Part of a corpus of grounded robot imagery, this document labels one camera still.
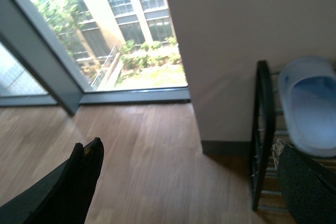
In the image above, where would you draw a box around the light blue slipper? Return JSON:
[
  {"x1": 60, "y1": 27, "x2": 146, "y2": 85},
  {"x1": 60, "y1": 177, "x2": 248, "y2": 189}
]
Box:
[{"x1": 278, "y1": 56, "x2": 335, "y2": 157}]

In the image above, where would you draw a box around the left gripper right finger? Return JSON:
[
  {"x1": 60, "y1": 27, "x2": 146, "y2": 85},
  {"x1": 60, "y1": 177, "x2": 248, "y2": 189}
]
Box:
[{"x1": 272, "y1": 139, "x2": 335, "y2": 223}]

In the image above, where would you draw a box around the dark window frame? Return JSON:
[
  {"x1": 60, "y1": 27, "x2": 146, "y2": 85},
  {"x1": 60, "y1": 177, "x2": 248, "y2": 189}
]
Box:
[{"x1": 1, "y1": 0, "x2": 191, "y2": 116}]

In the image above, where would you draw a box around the black metal shoe rack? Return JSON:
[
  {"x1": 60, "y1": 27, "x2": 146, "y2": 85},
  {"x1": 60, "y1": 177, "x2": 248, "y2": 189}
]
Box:
[{"x1": 250, "y1": 60, "x2": 335, "y2": 210}]

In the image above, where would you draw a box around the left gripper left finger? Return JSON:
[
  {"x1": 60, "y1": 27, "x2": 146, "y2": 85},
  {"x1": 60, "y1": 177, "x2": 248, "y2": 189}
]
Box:
[{"x1": 1, "y1": 137, "x2": 104, "y2": 223}]

